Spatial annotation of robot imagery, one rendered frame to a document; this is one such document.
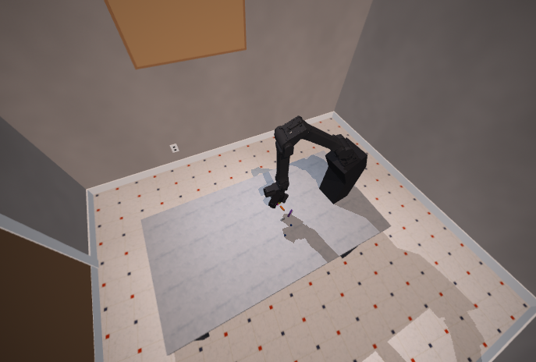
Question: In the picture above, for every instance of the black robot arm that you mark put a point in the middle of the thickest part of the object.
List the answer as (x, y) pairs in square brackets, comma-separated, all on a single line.
[(285, 142)]

